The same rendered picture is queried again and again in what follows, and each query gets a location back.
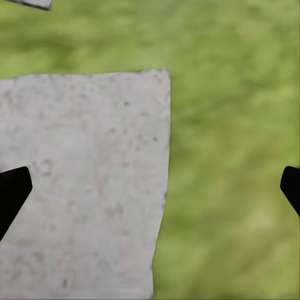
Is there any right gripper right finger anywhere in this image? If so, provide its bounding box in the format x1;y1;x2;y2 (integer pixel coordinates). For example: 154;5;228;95
280;166;300;217

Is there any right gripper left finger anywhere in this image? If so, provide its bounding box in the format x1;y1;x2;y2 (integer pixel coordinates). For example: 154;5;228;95
0;166;33;241

